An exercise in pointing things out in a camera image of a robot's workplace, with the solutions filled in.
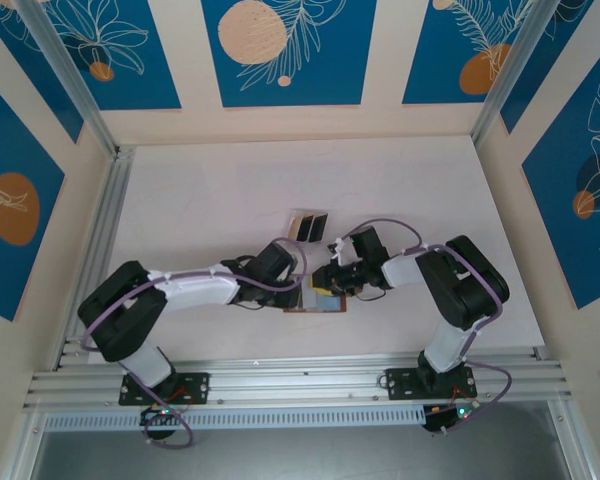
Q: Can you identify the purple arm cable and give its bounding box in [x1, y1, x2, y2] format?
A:
[81, 237, 309, 450]
[337, 218, 513, 435]

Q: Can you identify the aluminium side rail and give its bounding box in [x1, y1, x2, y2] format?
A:
[54, 145, 135, 371]

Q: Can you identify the brown leather card holder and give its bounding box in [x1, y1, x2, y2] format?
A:
[282, 285, 350, 315]

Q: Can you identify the controller board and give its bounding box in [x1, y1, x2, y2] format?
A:
[423, 403, 476, 435]
[138, 405, 184, 429]

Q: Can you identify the left controller board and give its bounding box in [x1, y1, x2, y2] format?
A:
[138, 405, 184, 429]

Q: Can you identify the right controller board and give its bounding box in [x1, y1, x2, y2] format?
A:
[423, 403, 476, 435]

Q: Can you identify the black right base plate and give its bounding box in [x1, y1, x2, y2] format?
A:
[384, 366, 478, 402]

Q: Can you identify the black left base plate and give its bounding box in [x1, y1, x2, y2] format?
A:
[118, 371, 212, 407]

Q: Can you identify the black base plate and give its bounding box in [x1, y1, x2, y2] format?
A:
[118, 371, 212, 407]
[384, 366, 478, 402]

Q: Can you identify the blue floral wall poster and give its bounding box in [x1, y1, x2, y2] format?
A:
[522, 44, 600, 311]
[401, 0, 537, 106]
[27, 0, 183, 112]
[0, 69, 67, 323]
[201, 0, 380, 109]
[499, 0, 597, 135]
[0, 0, 85, 145]

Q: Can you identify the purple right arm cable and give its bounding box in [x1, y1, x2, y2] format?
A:
[337, 218, 513, 435]

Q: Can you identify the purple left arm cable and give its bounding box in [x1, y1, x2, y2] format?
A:
[81, 237, 309, 450]

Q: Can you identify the aluminium frame post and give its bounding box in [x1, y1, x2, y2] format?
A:
[471, 0, 556, 147]
[17, 0, 120, 157]

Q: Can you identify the aluminium frame leg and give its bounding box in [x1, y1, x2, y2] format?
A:
[0, 407, 49, 480]
[547, 398, 594, 480]

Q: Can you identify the white slotted cable duct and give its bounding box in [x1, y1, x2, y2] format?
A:
[43, 403, 427, 432]

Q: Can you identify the aluminium frame beam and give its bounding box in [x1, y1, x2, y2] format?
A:
[22, 352, 571, 412]

